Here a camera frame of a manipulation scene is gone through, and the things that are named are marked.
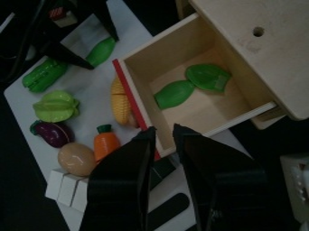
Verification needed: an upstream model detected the smooth green corn husk piece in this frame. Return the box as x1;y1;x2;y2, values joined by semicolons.
153;79;196;110

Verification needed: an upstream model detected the orange toy carrot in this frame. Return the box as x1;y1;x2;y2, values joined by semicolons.
92;124;121;163

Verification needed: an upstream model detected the wooden drawer with red front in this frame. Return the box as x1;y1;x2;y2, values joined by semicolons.
112;12;278;162

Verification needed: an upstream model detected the white sliced toy block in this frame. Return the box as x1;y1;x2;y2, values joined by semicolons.
44;168;92;213

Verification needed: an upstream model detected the light green ridged toy vegetable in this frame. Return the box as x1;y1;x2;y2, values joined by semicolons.
32;89;80;124

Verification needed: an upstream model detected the purple toy eggplant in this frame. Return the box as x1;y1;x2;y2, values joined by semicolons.
29;120;74;148

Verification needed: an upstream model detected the green corn husk with velcro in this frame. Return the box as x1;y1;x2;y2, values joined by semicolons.
184;63;232;93

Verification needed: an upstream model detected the wooden box with slot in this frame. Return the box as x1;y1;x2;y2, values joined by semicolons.
173;0;309;131

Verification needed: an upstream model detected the green oblong toy vegetable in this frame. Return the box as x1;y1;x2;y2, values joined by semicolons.
84;36;117;68

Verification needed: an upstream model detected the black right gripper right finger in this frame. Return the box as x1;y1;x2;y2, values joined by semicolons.
172;123;282;231

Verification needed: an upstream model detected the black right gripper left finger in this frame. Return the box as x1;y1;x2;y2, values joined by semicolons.
78;126;157;231

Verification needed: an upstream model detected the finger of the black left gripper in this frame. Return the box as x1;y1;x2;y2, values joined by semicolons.
90;0;120;42
42;38;96;70

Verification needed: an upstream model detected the yellow toy corn cob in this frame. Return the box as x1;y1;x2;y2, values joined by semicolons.
109;76;140;127

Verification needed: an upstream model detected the tan toy egg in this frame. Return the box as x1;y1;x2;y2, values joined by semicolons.
56;142;97;177

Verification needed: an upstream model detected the small red striped white block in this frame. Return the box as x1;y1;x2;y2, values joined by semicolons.
46;6;78;29

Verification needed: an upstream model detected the dark green toy cucumber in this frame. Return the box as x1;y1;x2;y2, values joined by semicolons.
21;58;68;93

